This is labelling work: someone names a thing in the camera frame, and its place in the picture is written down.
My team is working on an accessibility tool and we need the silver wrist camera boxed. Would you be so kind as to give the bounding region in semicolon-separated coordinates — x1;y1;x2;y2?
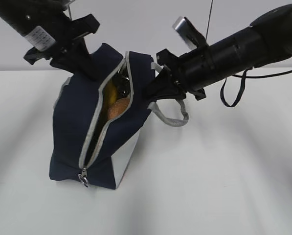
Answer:
61;0;75;6
172;16;208;50

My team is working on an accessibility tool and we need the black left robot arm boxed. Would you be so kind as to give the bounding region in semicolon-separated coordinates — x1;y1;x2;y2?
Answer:
0;0;100;80

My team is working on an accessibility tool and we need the yellow banana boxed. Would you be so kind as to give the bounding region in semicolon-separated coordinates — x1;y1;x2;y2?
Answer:
103;81;118;109

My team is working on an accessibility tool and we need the brown bread roll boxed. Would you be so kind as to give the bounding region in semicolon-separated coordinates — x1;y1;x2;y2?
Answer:
107;97;130;120

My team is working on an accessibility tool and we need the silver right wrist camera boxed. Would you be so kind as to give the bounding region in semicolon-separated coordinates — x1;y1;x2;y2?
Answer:
172;16;208;50

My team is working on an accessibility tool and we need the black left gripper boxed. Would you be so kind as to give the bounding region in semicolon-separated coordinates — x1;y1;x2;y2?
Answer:
23;14;100;81

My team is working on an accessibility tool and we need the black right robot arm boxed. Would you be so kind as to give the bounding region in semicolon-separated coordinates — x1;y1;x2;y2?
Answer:
143;4;292;100

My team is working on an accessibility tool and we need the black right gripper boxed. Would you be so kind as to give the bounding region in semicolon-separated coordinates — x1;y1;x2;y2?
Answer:
143;49;206;101

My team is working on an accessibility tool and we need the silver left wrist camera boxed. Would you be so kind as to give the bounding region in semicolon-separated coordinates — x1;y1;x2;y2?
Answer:
61;0;75;6

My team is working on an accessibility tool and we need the right hanging wire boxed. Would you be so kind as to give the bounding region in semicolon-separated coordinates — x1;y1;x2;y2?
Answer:
204;0;214;41

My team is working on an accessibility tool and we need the navy blue lunch bag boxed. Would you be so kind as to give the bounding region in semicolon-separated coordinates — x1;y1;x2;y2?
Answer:
49;43;189;189

